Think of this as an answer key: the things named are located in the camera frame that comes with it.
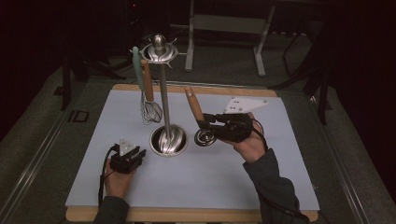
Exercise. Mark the metal floor rail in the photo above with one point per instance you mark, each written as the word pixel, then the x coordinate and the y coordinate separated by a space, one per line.
pixel 342 174
pixel 34 168

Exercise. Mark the black floor stand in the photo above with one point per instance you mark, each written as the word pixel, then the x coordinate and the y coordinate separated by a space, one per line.
pixel 323 93
pixel 66 81

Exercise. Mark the grey metal frame stand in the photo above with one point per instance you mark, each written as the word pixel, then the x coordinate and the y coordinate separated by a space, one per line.
pixel 227 24

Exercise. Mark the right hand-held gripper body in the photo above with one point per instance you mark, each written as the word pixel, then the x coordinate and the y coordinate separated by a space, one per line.
pixel 236 129

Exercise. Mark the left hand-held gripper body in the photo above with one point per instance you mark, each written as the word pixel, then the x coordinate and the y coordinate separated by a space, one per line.
pixel 123 165

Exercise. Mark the white table mat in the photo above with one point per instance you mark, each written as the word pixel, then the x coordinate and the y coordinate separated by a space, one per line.
pixel 186 186

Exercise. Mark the steel utensil stand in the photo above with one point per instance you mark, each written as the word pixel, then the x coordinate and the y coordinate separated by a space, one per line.
pixel 164 99

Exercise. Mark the person's right hand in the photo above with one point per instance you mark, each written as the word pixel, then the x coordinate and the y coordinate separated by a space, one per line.
pixel 253 147

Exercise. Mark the person's left hand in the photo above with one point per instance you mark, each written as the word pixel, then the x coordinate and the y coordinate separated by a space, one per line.
pixel 118 185

